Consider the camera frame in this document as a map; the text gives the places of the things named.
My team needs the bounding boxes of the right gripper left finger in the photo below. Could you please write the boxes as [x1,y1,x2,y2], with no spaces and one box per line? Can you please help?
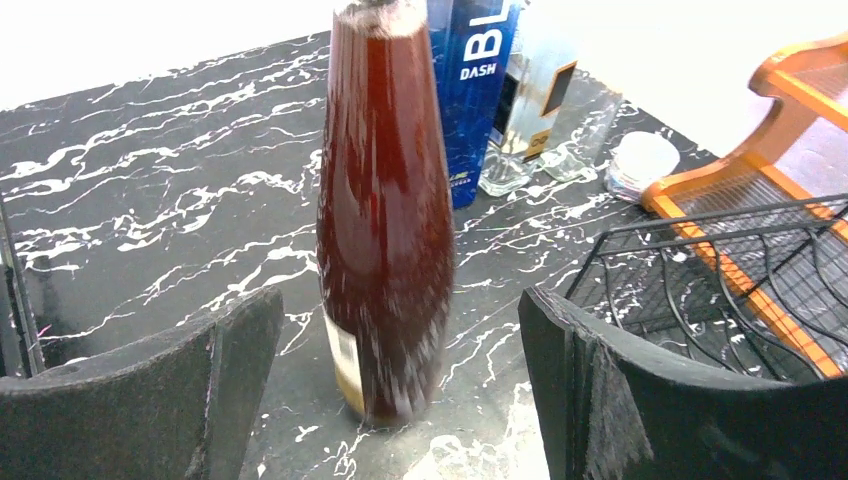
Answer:
[1,287,284,479]

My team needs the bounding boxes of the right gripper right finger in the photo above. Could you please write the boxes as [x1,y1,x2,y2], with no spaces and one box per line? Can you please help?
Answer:
[518,287,847,479]

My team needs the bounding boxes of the square clear whisky bottle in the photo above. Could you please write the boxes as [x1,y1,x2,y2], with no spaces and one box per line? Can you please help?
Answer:
[479,0,577,197]

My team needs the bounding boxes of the blue glass bottle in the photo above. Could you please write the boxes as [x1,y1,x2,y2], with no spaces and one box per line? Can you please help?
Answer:
[426,0,521,209]

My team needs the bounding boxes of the tall clear glass bottle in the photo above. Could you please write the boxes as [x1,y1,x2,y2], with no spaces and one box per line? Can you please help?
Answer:
[540,68,625,182]

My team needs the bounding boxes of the small clear plastic cup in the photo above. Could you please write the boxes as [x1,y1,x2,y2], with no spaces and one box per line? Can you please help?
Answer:
[604,131,681,204]

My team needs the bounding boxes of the orange wooden shelf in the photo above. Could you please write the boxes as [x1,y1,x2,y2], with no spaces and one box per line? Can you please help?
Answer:
[640,33,848,380]

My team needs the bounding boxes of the black wire wine rack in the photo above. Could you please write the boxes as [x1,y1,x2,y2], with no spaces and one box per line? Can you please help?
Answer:
[566,194,847,383]

